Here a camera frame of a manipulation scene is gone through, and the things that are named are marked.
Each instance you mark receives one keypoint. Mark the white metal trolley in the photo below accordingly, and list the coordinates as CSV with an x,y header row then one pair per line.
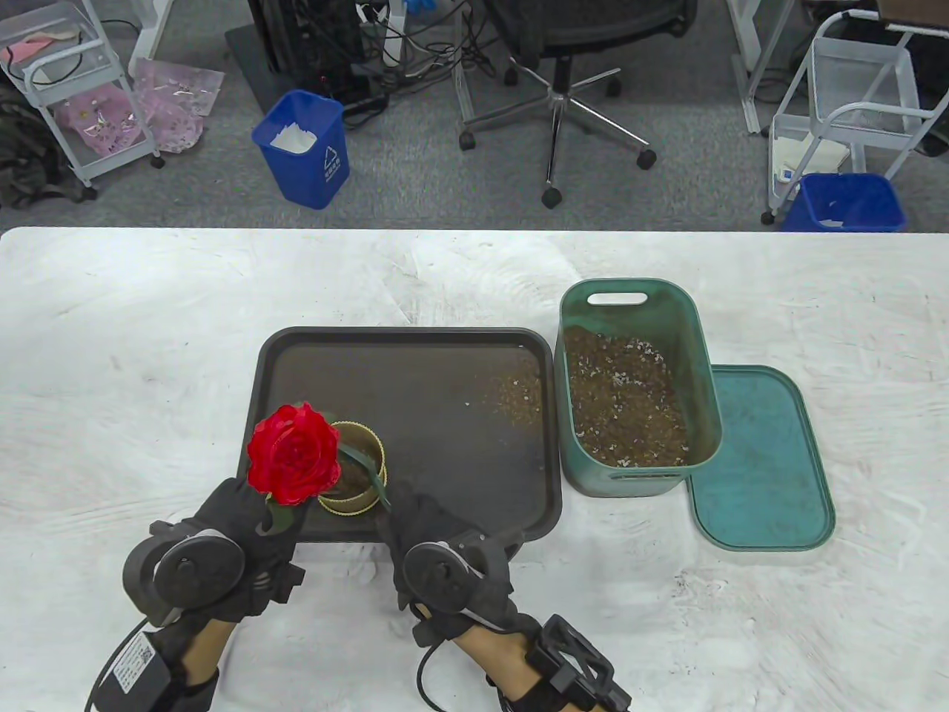
x,y
52,81
860,96

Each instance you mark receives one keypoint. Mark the dark brown plastic tray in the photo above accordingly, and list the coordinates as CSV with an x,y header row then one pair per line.
x,y
445,371

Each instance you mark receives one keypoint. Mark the red artificial rose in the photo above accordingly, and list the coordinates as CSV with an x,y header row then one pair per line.
x,y
293,452

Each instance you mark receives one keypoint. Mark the black left wrist camera module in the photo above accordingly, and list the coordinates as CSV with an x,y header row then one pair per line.
x,y
137,667

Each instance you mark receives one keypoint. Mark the green plastic bin lid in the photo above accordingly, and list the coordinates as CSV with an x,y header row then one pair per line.
x,y
764,460

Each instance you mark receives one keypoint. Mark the plain blue bin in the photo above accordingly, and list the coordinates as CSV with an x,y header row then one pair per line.
x,y
845,204

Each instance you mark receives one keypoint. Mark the white desk leg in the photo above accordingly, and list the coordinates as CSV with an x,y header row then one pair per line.
x,y
750,67

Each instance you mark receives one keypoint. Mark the black computer tower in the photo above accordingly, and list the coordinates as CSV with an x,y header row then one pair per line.
x,y
304,37

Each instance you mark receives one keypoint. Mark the person's right hand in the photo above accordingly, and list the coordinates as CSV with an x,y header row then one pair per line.
x,y
415,519

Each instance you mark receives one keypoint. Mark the black office chair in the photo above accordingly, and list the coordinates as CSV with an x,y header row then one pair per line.
x,y
556,89

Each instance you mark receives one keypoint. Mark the person's left hand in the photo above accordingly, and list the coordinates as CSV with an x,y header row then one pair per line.
x,y
259,578

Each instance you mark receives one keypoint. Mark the blue bin with white symbol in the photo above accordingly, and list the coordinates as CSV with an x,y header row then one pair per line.
x,y
304,163

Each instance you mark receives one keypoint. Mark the brown potting mix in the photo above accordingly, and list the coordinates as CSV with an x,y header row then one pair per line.
x,y
356,478
623,400

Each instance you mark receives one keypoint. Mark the black backpack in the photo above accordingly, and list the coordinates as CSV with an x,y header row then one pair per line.
x,y
26,156

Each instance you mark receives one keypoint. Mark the yellow ribbed flower pot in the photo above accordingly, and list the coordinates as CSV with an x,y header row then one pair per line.
x,y
352,506

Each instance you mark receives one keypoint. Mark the pink plastic bag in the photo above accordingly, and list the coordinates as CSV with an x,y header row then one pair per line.
x,y
178,104
96,122

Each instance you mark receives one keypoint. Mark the black right wrist camera module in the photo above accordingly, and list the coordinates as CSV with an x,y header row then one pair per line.
x,y
571,667

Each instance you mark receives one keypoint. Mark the green plastic trowel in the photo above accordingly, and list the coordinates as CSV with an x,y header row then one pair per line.
x,y
367,467

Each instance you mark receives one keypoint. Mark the person's left forearm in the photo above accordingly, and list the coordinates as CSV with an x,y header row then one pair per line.
x,y
207,653

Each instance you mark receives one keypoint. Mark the green plastic storage bin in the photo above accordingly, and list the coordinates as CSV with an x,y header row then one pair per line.
x,y
637,304

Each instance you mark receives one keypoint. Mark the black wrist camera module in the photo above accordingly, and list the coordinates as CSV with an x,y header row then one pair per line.
x,y
137,667
571,667

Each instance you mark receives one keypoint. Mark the scattered potting mix crumbs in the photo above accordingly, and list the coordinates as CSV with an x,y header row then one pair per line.
x,y
515,397

